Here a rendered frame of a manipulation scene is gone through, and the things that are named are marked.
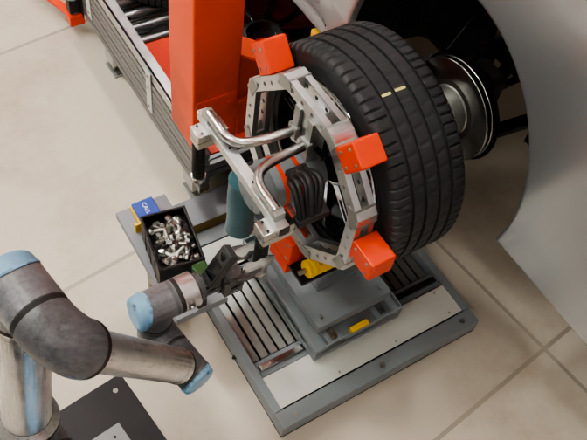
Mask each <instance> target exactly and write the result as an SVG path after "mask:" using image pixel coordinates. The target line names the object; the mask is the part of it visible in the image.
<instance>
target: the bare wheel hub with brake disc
mask: <svg viewBox="0 0 587 440"><path fill-rule="evenodd" d="M425 63H426V64H427V66H429V67H430V69H431V70H432V72H433V75H434V76H435V77H436V79H437V81H438V82H439V86H441V88H442V89H443V91H444V95H445V96H446V98H447V100H448V102H447V103H448V104H449V105H450V107H451V109H452V111H451V112H452V113H453V115H454V120H455V121H456V123H457V127H458V132H459V136H460V142H461V143H462V148H463V155H464V160H468V159H471V158H474V157H475V156H477V155H480V154H482V153H483V152H484V151H485V150H486V149H487V147H488V146H489V144H490V142H491V140H492V137H493V133H494V110H493V105H492V102H491V99H490V96H489V93H488V91H487V88H486V86H485V84H484V83H483V81H482V79H481V78H480V76H479V74H478V73H477V72H476V71H475V70H474V69H473V68H472V67H471V66H470V65H469V64H468V63H467V62H466V61H465V60H464V59H462V58H460V57H457V56H455V55H452V54H440V55H438V56H436V57H433V58H429V59H428V60H426V61H425Z"/></svg>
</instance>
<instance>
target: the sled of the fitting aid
mask: <svg viewBox="0 0 587 440"><path fill-rule="evenodd" d="M255 238H256V237H255V236H254V234H253V235H251V236H249V237H247V238H244V239H243V243H242V244H255ZM260 280H261V281H262V283H263V284H264V286H265V287H266V289H267V291H268V292H269V293H270V295H271V296H272V298H273V300H274V301H275V303H276V305H277V306H278V308H279V309H280V310H281V312H282V313H283V315H284V316H285V318H286V320H287V322H288V323H289V325H290V326H291V328H292V329H293V330H294V332H295V334H296V335H297V337H298V338H299V340H300V342H301V343H302V345H303V346H304V348H305V349H306V350H307V352H308V354H309V355H310V357H311V358H312V360H313V361H316V360H318V359H320V358H321V357H322V356H324V355H326V354H329V353H331V352H333V351H335V350H336V349H337V348H339V347H342V346H344V345H346V344H348V343H350V342H351V341H352V340H355V339H357V338H359V337H361V336H363V335H365V334H366V333H368V332H370V331H372V330H374V329H376V328H378V327H380V326H382V325H384V324H385V323H387V322H389V321H391V320H393V319H395V318H397V317H398V316H399V314H400V312H401V310H402V308H403V306H402V305H401V303H400V302H399V301H398V299H397V298H396V296H395V295H394V294H393V292H391V293H390V296H389V297H388V298H387V299H384V300H382V301H380V302H379V303H377V304H375V305H373V306H371V307H369V308H367V309H365V310H363V311H361V312H359V313H357V314H355V315H353V316H351V317H349V318H347V319H345V320H343V321H342V322H340V323H338V324H336V325H334V326H332V327H330V328H328V329H326V330H324V331H322V332H320V333H316V332H315V330H314V329H313V328H312V326H311V325H310V323H309V322H308V320H307V318H306V317H305V315H304V314H303V312H302V311H301V309H300V308H299V307H298V305H297V304H296V302H295V301H294V299H293V297H292V296H291V294H290V293H289V291H288V290H287V289H286V287H285V285H284V284H283V282H282V281H281V279H280V277H279V276H278V274H277V273H276V271H275V270H274V269H273V267H272V266H271V264H269V265H268V266H267V270H266V275H265V276H263V277H261V278H260Z"/></svg>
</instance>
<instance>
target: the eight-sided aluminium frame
mask: <svg viewBox="0 0 587 440"><path fill-rule="evenodd" d="M247 86H248V96H247V107H246V117H245V125H244V128H245V137H253V136H258V135H262V134H267V133H270V131H269V125H270V118H271V111H272V103H273V90H285V89H286V90H287V91H288V92H289V93H290V94H291V96H292V97H293V99H294V100H295V101H296V102H297V103H298V104H299V105H300V107H301V108H302V110H303V112H304V113H305V114H306V115H307V117H308V118H309V119H310V120H311V121H312V122H313V123H314V124H315V127H316V128H317V129H318V130H319V132H320V133H321V135H322V136H323V137H324V139H325V141H326V143H327V144H328V147H329V151H330V154H331V157H332V160H333V163H334V166H335V172H336V174H337V178H338V181H339V184H340V187H341V191H342V195H343V199H344V202H345V205H346V208H347V212H348V219H347V222H346V224H345V228H344V231H343V234H342V239H341V242H340V243H337V242H334V241H331V240H327V239H325V238H322V237H321V236H319V234H318V233H317V232H316V230H315V229H314V227H313V226H312V224H308V225H306V226H304V227H301V229H302V231H303V232H304V234H305V235H306V238H305V237H304V236H303V234H302V233H301V231H300V230H299V229H298V228H297V226H296V225H295V227H294V228H295V230H294V232H293V235H291V238H292V239H293V240H294V242H295V243H296V244H297V246H298V247H299V251H300V252H301V253H302V254H303V255H304V256H305V257H306V258H308V259H310V258H311V259H313V260H316V261H318V262H321V263H323V264H326V265H331V266H333V267H335V268H337V270H338V269H341V270H345V269H347V268H349V267H350V266H352V265H355V263H354V262H353V260H352V259H351V257H350V256H349V253H350V250H351V246H352V244H353V241H354V240H356V239H358V238H360V237H363V236H365V235H367V234H369V233H371V232H372V230H373V227H374V224H375V221H377V215H378V213H377V209H376V202H375V201H374V197H373V195H372V191H371V187H370V185H369V179H368V176H367V173H366V169H365V170H364V171H360V172H355V173H352V175H351V174H347V175H346V174H345V173H344V170H343V168H342V164H341V162H340V159H339V156H338V154H337V152H336V148H337V147H338V146H341V145H342V144H345V143H347V142H350V141H353V140H355V139H358V137H357V135H356V132H355V129H354V127H353V126H352V125H351V123H350V121H349V118H346V117H345V116H344V115H343V113H342V112H341V111H340V109H339V108H338V107H337V106H336V104H335V103H334V102H333V101H332V100H331V99H330V98H329V97H328V95H327V94H326V93H325V91H324V90H323V89H322V88H321V86H320V85H319V84H318V83H317V81H316V80H315V79H314V77H313V76H312V73H311V72H309V71H308V70H307V69H306V67H305V66H303V67H301V66H299V67H296V68H291V69H287V70H285V71H283V72H278V73H275V74H273V75H266V76H260V74H259V75H257V76H254V77H251V78H249V83H248V85H247ZM315 100H316V101H317V102H318V104H319V105H320V106H321V108H322V109H323V110H324V112H325V113H326V115H325V114H324V113H323V112H322V110H321V109H320V108H319V107H318V106H317V104H316V103H315V102H314V101H315ZM262 147H263V149H264V152H265V155H266V156H268V155H272V154H275V150H274V147H273V143H272V142H271V143H267V144H265V145H262ZM250 150H251V153H252V158H253V160H254V161H257V160H259V159H261V158H263V155H262V152H261V148H260V146H257V147H252V148H250ZM352 176H353V178H354V182H355V185H356V188H355V185H354V182H353V179H352ZM356 190H357V193H356ZM357 194H358V196H359V200H360V201H359V200H358V197H357ZM286 206H287V208H288V210H289V211H290V213H291V215H292V217H294V216H296V210H295V205H294V202H293V203H289V204H288V205H286Z"/></svg>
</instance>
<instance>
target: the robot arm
mask: <svg viewBox="0 0 587 440"><path fill-rule="evenodd" d="M254 245H255V244H240V245H235V246H232V247H231V245H230V244H224V245H223V246H222V247H221V248H220V250H219V251H218V253H217V254H216V255H215V257H214V258H213V259H212V260H211V261H210V263H209V264H208V265H207V267H206V268H205V269H204V271H203V272H202V274H201V275H202V276H201V277H200V276H199V274H198V273H197V272H192V273H190V272H183V273H181V274H179V275H176V276H175V277H173V278H170V279H168V280H165V281H163V282H162V283H160V284H157V285H154V286H152V287H150V288H148V289H146V290H143V291H141V292H137V293H135V294H134V295H132V296H130V297H129V298H128V300H127V309H128V315H129V318H130V319H131V322H132V324H133V325H134V327H135V329H136V330H137V337H134V336H130V335H126V334H122V333H116V332H112V331H109V330H108V329H107V327H106V326H105V325H104V324H103V323H102V322H100V321H98V320H96V319H93V318H90V317H89V316H87V315H86V314H84V313H83V312H81V311H80V309H79V308H78V307H76V306H75V305H74V304H73V303H72V301H71V300H69V298H67V296H66V295H65V293H64V292H63V291H62V290H61V288H60V287H59V285H58V284H57V283H56V282H55V280H54V279H53V278H52V276H51V275H50V274H49V272H48V271H47V270H46V269H45V268H44V267H43V266H42V264H41V261H40V260H39V259H37V258H36V257H35V256H34V255H33V254H32V253H31V252H30V251H27V250H15V251H10V252H7V253H4V254H3V255H1V256H0V440H72V439H71V437H70V436H69V435H68V433H67V432H66V430H65V429H64V427H63V426H62V424H61V423H60V410H59V405H58V403H57V402H56V400H55V399H54V397H53V396H52V372H53V373H55V374H57V375H60V376H62V377H65V378H67V379H71V380H78V381H84V380H89V379H92V378H94V377H95V376H97V375H111V376H119V377H126V378H133V379H140V380H147V381H154V382H167V383H170V384H174V385H178V387H179V388H180V389H181V391H182V392H184V394H186V395H190V394H192V393H194V392H195V391H197V390H198V389H199V388H201V387H202V386H203V385H204V384H205V383H206V382H207V381H208V380H209V379H210V377H211V375H212V373H213V369H212V367H211V366H210V363H209V362H207V361H206V360H205V358H204V357H203V356H202V355H201V354H200V353H199V352H198V351H197V350H196V348H195V347H194V346H193V345H192V344H191V342H190V341H189V340H188V339H187V338H186V336H185V335H184V334H183V333H182V331H181V330H180V329H179V328H178V327H177V325H176V324H175V323H174V321H173V318H175V317H176V316H178V315H180V314H182V313H185V312H187V311H189V310H190V309H191V310H193V309H195V307H197V306H200V305H202V303H203V301H204V300H205V299H206V298H207V296H209V295H211V294H213V293H214V292H218V293H222V294H223V296H224V297H227V296H229V295H232V294H233V293H235V292H238V291H240V290H242V289H243V284H244V282H246V281H248V280H250V279H252V278H253V277H254V276H255V277H258V276H260V275H262V274H263V272H264V270H265V268H267V266H268V265H269V264H271V263H272V261H273V260H274V259H275V255H267V257H265V258H261V259H260V260H258V261H256V262H249V263H246V265H245V269H244V270H243V266H239V265H238V261H239V260H243V259H244V261H246V260H248V259H249V258H250V257H251V256H252V254H253V251H254ZM222 290H223V291H222ZM236 290H237V291H236ZM234 291H235V292H234Z"/></svg>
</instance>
